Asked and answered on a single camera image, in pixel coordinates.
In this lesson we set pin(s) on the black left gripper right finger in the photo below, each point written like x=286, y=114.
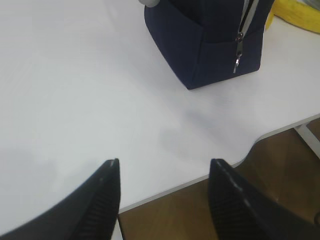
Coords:
x=239, y=211

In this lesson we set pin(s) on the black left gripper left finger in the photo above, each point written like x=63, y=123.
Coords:
x=89, y=213

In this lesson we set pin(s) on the navy blue lunch bag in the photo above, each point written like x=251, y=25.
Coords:
x=209, y=41

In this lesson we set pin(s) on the yellow banana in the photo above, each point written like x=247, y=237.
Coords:
x=304, y=14

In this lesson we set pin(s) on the white table leg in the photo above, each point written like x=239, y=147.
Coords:
x=309, y=138

